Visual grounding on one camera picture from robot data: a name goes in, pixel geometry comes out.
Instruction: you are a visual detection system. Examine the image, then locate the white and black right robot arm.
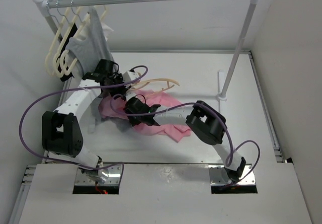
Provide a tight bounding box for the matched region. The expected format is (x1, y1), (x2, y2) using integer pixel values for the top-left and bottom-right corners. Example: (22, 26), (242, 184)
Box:
(124, 97), (246, 183)

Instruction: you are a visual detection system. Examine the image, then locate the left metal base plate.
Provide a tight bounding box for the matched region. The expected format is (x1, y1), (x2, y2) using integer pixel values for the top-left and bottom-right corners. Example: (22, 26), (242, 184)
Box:
(74, 162), (124, 187)

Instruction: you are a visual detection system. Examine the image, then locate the cream hanger with black garment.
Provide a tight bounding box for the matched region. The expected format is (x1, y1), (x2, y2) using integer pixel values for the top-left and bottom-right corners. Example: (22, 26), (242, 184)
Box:
(53, 0), (83, 78)

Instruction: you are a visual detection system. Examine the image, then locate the pink t shirt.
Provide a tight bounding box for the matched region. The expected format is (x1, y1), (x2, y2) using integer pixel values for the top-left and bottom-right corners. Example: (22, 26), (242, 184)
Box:
(98, 89), (192, 143)

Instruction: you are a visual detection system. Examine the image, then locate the beige plastic hanger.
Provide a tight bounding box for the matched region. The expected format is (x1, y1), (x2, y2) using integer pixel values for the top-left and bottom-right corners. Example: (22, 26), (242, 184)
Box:
(129, 78), (180, 93)

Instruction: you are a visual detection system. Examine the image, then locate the metal base plate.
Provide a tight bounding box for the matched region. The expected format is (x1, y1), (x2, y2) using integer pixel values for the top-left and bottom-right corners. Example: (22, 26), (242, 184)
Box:
(74, 162), (124, 187)
(208, 164), (256, 187)

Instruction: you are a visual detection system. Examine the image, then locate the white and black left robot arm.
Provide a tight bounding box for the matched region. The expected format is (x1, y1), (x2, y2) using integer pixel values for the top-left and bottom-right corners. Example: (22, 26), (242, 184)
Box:
(42, 59), (124, 178)

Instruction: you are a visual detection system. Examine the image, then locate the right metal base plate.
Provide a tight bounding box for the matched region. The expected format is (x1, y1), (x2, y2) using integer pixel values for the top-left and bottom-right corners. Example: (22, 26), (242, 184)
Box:
(208, 164), (256, 187)

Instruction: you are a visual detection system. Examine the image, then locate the cream hanger with grey shirt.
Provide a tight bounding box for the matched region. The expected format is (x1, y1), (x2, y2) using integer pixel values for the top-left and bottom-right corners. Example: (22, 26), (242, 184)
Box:
(59, 6), (114, 76)

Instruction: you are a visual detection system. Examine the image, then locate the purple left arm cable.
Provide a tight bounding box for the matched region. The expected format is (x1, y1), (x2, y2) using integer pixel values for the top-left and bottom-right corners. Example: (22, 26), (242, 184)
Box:
(19, 65), (148, 186)

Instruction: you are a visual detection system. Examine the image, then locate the cream hanger far left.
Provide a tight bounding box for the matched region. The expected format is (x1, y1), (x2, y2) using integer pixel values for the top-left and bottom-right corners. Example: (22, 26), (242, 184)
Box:
(45, 0), (73, 78)

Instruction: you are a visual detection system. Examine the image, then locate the grey shirt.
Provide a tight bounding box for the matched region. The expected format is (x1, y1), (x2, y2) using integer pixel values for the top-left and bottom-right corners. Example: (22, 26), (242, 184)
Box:
(66, 7), (114, 76)

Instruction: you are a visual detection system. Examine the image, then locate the white clothes rack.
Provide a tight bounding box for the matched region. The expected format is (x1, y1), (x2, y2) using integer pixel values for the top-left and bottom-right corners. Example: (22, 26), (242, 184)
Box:
(33, 0), (259, 110)

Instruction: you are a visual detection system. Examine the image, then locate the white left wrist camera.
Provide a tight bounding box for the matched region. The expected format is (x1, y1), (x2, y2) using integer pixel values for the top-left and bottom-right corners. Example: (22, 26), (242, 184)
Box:
(122, 70), (140, 84)

